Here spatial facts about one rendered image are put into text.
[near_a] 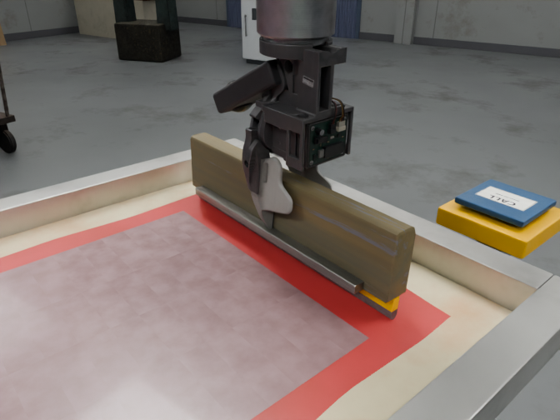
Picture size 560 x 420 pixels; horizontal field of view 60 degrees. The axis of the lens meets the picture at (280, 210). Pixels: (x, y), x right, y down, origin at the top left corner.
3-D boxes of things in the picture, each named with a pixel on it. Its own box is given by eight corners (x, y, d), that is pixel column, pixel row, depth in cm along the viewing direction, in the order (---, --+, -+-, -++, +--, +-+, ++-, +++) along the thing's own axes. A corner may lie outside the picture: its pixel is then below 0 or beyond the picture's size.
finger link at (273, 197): (277, 250, 52) (288, 169, 48) (243, 227, 56) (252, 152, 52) (297, 244, 54) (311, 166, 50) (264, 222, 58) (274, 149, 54)
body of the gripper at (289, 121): (298, 179, 47) (302, 52, 41) (245, 152, 53) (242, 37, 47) (351, 159, 52) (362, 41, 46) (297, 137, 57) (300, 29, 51)
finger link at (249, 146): (247, 196, 52) (256, 115, 49) (237, 191, 53) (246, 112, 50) (279, 190, 55) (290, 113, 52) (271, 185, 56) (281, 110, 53)
